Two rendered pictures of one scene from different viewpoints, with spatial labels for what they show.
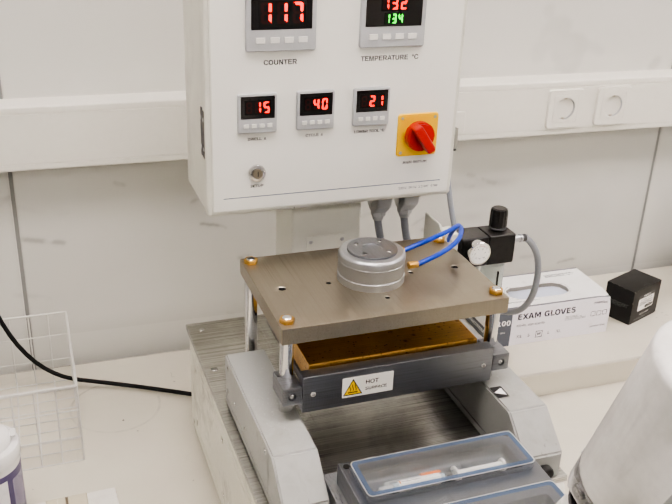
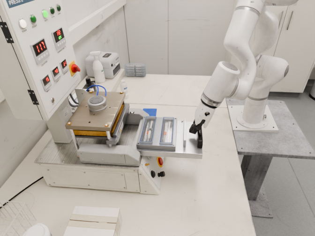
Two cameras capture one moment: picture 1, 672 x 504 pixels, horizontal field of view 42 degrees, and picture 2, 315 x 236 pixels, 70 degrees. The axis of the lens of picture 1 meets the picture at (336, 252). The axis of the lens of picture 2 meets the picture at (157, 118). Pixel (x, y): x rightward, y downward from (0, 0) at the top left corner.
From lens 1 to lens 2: 0.65 m
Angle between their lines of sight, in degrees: 54
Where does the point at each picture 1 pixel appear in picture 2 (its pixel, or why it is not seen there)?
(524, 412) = (140, 112)
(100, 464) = (42, 216)
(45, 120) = not seen: outside the picture
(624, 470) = (222, 91)
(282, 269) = (79, 119)
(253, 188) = (53, 105)
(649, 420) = (228, 80)
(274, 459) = (128, 154)
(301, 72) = (48, 64)
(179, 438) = (49, 191)
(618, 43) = not seen: hidden behind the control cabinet
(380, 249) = (98, 98)
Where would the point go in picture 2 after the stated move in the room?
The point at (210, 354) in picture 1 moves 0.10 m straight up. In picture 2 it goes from (56, 160) to (48, 143)
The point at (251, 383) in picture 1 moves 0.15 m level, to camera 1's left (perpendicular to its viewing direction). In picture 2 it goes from (95, 149) to (68, 176)
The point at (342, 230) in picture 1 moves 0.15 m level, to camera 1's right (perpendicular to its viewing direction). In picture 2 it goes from (66, 104) to (88, 89)
